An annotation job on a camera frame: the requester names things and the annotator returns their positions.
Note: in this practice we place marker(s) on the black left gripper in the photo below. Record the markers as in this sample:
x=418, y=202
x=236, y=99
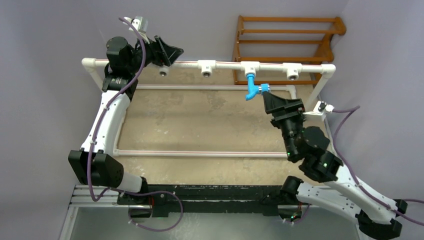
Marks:
x=162, y=55

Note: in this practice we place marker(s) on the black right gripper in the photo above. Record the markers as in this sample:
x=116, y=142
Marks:
x=282, y=109

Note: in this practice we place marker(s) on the blue plastic water faucet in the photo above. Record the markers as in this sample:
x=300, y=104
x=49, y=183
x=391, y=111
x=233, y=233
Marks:
x=253, y=89

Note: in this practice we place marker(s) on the white PVC pipe frame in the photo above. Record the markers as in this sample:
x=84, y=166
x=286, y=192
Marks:
x=205, y=68

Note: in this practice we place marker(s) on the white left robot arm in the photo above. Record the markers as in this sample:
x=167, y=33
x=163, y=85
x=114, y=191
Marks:
x=94, y=164

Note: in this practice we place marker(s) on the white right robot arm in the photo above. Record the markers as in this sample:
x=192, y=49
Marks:
x=338, y=190

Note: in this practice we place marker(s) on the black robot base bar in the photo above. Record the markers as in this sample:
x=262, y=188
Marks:
x=267, y=200

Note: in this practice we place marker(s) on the wooden rack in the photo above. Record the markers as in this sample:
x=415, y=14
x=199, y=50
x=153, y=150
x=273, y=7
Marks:
x=320, y=38

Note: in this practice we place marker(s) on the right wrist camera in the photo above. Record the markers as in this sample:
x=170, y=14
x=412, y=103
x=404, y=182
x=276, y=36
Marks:
x=319, y=112

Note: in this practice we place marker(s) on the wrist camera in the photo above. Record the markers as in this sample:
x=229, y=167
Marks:
x=138, y=27
x=319, y=112

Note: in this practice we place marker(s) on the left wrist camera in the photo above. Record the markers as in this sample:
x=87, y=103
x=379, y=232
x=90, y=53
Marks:
x=138, y=27

